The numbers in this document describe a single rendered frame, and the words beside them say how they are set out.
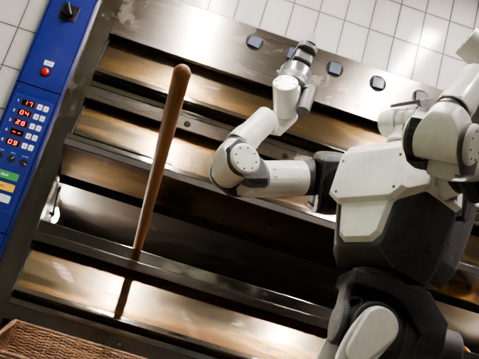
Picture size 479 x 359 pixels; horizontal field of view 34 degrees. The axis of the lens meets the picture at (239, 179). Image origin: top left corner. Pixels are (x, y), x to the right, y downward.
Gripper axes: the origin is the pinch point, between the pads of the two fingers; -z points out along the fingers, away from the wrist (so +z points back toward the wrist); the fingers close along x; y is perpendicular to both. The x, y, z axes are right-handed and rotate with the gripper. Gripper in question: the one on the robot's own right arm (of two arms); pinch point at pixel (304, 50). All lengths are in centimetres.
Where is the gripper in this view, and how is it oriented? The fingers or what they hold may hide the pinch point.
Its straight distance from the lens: 221.1
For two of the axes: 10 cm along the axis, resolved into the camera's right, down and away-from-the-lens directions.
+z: -2.7, 6.9, -6.7
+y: -9.0, -4.3, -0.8
